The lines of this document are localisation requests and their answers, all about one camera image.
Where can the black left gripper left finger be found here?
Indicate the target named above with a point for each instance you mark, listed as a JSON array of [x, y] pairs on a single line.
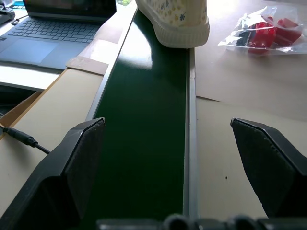
[[72, 167]]

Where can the clear bag of red parts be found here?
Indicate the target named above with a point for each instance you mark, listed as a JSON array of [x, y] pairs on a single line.
[[263, 33]]

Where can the black device with lever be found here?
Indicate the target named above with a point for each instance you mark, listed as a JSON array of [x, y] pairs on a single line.
[[6, 14]]

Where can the brown cardboard sheet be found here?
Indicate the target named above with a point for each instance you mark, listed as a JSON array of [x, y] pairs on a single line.
[[251, 79]]

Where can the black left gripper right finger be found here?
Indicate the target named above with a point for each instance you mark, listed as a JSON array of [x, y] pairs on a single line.
[[268, 167]]

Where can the green conveyor belt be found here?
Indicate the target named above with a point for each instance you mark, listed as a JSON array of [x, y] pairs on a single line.
[[146, 119]]

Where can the cream floral canvas shoe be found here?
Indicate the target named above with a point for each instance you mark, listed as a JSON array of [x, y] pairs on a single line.
[[180, 21]]

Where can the grey laptop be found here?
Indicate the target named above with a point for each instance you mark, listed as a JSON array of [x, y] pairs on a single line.
[[52, 33]]

